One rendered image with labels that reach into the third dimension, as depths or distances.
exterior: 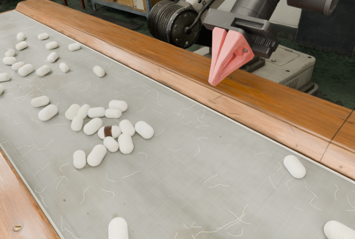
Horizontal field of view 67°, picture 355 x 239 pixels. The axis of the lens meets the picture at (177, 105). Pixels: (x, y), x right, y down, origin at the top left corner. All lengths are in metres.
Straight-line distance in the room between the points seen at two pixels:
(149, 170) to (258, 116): 0.19
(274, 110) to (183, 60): 0.24
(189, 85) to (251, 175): 0.22
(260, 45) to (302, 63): 0.80
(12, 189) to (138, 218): 0.17
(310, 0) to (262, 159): 0.23
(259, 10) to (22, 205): 0.40
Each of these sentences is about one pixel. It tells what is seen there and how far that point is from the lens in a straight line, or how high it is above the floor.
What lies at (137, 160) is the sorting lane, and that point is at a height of 0.74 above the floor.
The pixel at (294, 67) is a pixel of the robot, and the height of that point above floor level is 0.47.
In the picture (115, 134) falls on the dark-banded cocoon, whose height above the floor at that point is 0.75.
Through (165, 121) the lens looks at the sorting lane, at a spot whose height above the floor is 0.74.
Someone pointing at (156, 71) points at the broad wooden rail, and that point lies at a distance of 0.59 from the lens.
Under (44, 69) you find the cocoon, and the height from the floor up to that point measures 0.76.
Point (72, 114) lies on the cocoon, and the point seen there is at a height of 0.76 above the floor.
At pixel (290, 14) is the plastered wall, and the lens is 2.51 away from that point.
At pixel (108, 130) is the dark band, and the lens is 0.45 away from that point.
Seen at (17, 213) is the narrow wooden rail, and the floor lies 0.76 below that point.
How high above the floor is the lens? 1.05
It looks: 38 degrees down
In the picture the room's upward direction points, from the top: 6 degrees counter-clockwise
